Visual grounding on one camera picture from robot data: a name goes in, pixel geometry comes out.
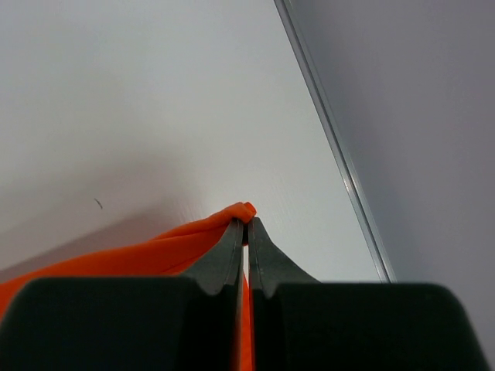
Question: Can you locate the orange t-shirt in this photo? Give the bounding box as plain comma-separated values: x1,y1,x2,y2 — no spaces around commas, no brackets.
1,203,256,370

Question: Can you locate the right table edge rail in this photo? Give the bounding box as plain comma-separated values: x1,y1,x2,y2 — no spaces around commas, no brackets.
275,1,397,283

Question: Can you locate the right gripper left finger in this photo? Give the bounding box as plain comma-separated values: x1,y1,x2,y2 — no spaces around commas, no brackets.
181,219,244,295

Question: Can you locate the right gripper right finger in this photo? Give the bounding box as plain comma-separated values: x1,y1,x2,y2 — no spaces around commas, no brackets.
247,217,319,298

